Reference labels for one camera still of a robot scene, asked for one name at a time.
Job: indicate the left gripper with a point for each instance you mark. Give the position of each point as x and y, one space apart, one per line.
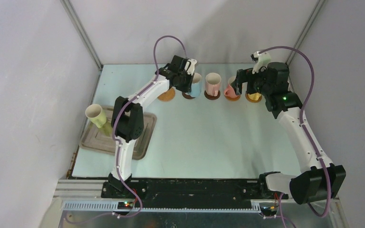
187 88

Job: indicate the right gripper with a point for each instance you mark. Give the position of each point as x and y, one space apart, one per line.
240 80

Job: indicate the pink cup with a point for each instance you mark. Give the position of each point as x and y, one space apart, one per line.
212 84
229 91

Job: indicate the light wooden coaster front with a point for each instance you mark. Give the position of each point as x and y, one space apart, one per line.
253 100

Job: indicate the light wooden coaster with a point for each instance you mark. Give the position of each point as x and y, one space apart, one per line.
253 100
234 98

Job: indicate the light blue cup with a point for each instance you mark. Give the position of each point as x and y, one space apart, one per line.
196 86

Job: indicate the yellow cup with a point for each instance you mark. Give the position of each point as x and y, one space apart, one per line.
254 97

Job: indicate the woven rattan coaster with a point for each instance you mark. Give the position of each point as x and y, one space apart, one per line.
167 96

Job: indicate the dark wooden coaster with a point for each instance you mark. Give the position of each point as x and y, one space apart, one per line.
187 96
210 97

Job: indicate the pink cup front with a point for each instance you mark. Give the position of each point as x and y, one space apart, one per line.
212 84

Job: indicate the light green cup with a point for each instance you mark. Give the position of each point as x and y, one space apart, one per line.
96 115

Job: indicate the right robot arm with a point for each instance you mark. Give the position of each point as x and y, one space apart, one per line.
320 178

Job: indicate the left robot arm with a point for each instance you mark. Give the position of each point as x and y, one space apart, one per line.
128 113

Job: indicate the metal tray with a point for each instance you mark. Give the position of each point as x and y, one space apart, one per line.
95 139

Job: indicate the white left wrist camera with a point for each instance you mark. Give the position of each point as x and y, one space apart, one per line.
190 66

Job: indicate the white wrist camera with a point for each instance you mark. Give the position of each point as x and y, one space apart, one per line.
190 66
261 59

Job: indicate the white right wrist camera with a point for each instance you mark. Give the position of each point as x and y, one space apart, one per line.
261 59

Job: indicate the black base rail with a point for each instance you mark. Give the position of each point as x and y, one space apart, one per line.
192 193

